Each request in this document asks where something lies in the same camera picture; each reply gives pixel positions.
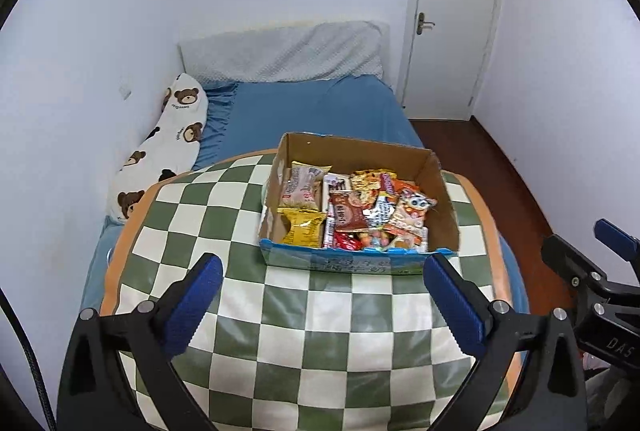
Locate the white snack packet yellow edge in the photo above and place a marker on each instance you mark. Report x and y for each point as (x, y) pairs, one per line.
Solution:
(300, 191)

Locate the brown snack packet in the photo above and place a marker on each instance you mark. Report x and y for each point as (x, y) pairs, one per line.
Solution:
(347, 211)

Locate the cardboard box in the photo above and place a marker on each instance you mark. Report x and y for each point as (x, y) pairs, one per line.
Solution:
(350, 266)

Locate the white bear print pillow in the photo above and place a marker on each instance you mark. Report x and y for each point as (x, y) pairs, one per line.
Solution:
(165, 146)

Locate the dark red candy packet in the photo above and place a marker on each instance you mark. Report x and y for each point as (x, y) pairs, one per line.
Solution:
(345, 241)

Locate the white chocolate cookie packet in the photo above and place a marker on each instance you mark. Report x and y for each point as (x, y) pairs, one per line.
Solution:
(337, 182)

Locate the white blue snack packet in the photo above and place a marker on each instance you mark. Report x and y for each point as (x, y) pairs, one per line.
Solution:
(381, 211)

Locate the colourful candy bag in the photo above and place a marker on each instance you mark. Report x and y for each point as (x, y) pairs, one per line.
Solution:
(390, 242)

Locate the white cartoon face packet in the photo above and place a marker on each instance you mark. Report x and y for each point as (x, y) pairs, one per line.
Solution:
(412, 211)

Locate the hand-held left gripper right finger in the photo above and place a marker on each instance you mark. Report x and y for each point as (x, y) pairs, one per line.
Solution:
(457, 306)

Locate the yellow red noodle packet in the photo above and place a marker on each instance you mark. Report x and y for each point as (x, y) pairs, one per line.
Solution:
(367, 183)

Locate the blue bed sheet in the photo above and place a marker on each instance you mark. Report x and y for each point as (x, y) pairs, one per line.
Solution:
(300, 111)

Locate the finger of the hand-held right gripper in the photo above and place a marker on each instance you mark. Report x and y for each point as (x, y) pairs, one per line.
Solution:
(570, 258)
(616, 237)

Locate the red white slim packet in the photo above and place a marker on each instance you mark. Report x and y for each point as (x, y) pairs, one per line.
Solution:
(328, 228)

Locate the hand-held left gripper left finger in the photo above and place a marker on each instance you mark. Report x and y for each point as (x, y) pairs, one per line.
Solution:
(195, 306)

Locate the orange snack packet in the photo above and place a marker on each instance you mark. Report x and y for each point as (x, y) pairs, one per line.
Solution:
(402, 188)

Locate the white door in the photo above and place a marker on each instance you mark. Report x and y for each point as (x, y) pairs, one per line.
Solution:
(450, 61)

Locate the green white checkered mat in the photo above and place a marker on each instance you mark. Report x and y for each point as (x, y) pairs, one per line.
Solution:
(300, 336)

